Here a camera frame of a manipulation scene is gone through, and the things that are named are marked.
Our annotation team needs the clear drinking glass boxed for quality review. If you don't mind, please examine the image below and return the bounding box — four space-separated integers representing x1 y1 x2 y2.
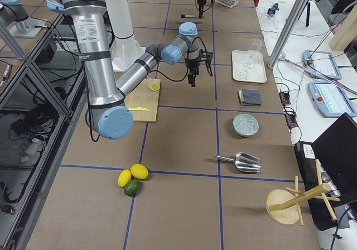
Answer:
247 39 262 61

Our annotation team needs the black laptop monitor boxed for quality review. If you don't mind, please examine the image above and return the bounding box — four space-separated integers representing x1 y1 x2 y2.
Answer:
312 113 356 211

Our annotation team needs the red circuit board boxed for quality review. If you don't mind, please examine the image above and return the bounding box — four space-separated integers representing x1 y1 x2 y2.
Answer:
279 92 291 107
284 110 298 130

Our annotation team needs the green lime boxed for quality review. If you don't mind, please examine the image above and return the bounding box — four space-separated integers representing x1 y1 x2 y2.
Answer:
124 179 141 196

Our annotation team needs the cream serving tray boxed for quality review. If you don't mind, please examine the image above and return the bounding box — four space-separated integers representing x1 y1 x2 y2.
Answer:
231 50 267 84

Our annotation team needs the blue folded umbrella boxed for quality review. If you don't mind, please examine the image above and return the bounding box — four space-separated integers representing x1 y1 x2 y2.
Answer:
267 3 279 17

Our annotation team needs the aluminium frame post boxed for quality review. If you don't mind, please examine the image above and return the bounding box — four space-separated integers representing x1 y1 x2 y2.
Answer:
267 0 308 69

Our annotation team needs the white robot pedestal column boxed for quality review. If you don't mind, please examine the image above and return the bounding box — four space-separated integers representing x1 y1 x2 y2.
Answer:
105 0 145 73

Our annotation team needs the lemon half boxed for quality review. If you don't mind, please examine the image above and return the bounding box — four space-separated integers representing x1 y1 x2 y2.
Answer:
148 82 160 92

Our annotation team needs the grey yellow folded cloth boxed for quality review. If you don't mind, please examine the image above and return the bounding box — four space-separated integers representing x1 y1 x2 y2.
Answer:
238 89 262 106

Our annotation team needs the yellow lemon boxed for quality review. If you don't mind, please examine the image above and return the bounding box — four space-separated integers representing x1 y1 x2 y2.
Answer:
117 169 132 188
130 164 149 180

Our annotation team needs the green bowl with ice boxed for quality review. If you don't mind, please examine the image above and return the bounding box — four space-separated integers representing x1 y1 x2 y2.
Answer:
233 114 259 137

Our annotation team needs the silver metal rod black tip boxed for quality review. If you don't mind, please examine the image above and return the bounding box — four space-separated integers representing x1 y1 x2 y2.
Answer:
180 14 205 19

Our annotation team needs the metal ice scoop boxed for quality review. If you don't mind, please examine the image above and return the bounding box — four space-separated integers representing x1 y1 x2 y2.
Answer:
214 152 261 174

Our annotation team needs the upper blue teach pendant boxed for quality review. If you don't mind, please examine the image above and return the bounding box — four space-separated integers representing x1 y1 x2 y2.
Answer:
302 50 342 80

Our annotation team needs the wooden cutting board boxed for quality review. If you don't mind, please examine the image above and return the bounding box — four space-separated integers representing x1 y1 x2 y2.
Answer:
125 79 161 122

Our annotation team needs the wooden mug tree stand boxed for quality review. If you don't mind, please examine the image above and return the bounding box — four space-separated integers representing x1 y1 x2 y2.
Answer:
265 159 340 226

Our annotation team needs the blue teach pendant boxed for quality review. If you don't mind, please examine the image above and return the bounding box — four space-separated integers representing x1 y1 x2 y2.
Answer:
302 50 342 80
308 82 356 118

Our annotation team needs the metal rod green tip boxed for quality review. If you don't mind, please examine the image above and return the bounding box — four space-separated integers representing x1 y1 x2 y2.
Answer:
278 57 357 96

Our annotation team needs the yellow plastic knife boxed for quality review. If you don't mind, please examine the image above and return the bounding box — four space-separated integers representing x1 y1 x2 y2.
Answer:
128 107 150 112

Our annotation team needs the lower blue teach pendant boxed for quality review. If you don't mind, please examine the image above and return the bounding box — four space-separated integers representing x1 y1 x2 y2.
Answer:
308 82 356 118

